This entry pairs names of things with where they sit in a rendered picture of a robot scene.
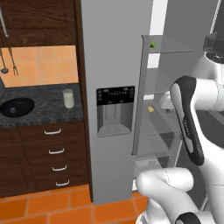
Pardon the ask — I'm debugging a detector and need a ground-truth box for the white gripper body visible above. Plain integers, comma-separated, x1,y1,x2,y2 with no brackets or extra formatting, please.
158,90,176,113

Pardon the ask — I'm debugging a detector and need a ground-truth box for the glass fridge shelf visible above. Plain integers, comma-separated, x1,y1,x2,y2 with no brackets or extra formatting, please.
142,34,195,54
139,112,182,137

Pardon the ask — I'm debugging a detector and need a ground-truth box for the grey fridge door with dispenser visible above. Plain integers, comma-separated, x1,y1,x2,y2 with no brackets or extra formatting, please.
80,0,155,207

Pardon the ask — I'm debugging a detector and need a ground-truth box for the grey fridge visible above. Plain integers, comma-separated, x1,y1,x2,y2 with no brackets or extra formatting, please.
80,0,224,210

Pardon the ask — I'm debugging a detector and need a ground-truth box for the glass of lemonade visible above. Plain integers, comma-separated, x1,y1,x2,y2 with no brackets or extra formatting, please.
61,88,75,109

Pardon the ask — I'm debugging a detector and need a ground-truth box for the black ice bowl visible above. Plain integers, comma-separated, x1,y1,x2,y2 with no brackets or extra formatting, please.
0,97,36,119

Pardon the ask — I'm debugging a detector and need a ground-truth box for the dark wood drawer front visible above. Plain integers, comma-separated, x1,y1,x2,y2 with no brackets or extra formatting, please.
17,121,87,144
31,174,90,193
23,141,88,162
27,158,88,178

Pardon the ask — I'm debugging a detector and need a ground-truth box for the hanging grey meat fork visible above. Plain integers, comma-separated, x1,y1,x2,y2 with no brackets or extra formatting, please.
8,47,19,77

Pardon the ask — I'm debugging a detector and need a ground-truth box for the hanging grey ladle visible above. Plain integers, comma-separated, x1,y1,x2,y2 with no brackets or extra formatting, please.
0,48,10,74

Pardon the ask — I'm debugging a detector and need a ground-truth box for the dark wood base cupboard door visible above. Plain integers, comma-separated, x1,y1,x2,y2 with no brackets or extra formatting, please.
0,127,38,200

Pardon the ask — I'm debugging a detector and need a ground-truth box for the grey fridge door handle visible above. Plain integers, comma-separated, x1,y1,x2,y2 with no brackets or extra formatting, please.
130,34,147,156

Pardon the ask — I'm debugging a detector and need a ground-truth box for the silver drawer handle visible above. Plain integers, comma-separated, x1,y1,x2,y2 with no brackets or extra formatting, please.
55,179,71,187
48,147,66,155
52,164,68,172
44,128,62,136

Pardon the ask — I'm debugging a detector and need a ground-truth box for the dark wood wall cupboard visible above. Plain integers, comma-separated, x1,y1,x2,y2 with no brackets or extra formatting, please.
0,0,78,48

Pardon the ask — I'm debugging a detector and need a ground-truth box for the silver wall cupboard handle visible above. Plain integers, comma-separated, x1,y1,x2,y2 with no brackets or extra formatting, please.
0,8,10,39

